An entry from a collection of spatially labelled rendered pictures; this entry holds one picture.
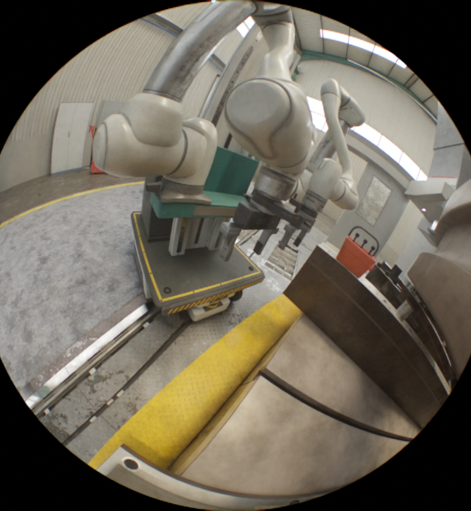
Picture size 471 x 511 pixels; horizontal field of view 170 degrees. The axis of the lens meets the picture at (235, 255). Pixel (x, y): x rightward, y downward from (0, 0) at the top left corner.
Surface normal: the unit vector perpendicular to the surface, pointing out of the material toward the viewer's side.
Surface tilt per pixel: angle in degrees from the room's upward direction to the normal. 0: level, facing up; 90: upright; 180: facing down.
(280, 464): 0
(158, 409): 0
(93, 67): 90
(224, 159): 90
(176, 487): 0
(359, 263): 97
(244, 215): 90
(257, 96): 99
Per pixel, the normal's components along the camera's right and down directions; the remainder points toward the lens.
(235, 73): 0.58, 0.62
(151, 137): 0.75, 0.61
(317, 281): -0.70, 0.18
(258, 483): 0.34, -0.77
